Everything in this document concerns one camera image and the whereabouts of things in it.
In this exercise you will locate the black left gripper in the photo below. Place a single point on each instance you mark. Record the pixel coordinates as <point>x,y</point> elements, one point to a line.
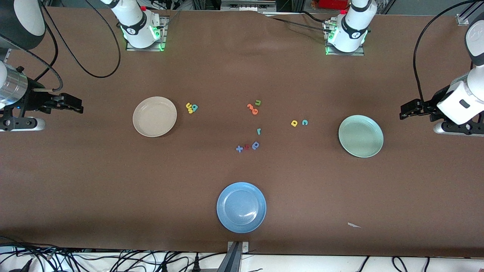
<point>430,105</point>

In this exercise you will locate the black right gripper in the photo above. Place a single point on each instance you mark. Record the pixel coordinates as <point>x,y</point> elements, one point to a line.
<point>36,100</point>

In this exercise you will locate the light green plate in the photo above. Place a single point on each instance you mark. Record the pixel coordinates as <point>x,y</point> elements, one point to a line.
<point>361,136</point>

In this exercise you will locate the brown table cover sheet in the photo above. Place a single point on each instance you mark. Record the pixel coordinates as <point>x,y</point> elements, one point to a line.
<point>113,181</point>

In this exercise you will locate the beige brown plate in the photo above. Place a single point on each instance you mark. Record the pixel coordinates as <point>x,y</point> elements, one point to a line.
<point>154,116</point>

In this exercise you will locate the white paper scrap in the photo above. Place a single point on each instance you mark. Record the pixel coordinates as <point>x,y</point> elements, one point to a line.
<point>353,225</point>

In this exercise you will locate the red box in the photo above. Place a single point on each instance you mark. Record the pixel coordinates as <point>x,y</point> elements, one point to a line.
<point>332,3</point>

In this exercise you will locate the blue foam letter a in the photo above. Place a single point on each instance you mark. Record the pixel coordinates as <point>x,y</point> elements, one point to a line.
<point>256,145</point>

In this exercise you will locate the black power plug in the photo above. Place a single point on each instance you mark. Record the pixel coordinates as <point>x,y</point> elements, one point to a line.
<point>196,266</point>
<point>165,267</point>

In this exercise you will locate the grey equipment box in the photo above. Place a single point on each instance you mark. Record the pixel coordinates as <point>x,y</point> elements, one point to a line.
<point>247,5</point>

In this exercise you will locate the blue plate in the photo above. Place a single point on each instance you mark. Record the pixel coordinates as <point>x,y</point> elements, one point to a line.
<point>241,207</point>

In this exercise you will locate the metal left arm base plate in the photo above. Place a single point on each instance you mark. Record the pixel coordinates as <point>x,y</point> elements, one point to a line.
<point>340,54</point>

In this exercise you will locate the aluminium frame profile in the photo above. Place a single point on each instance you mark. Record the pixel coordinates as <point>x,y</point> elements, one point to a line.
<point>462,19</point>

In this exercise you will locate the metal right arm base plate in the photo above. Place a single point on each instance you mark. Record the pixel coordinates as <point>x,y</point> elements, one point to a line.
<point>165,34</point>

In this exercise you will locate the metal table bracket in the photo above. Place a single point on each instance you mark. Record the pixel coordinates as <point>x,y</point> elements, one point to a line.
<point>245,247</point>

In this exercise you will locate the dark aluminium post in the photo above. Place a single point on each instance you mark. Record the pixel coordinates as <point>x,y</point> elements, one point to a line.
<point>231,260</point>

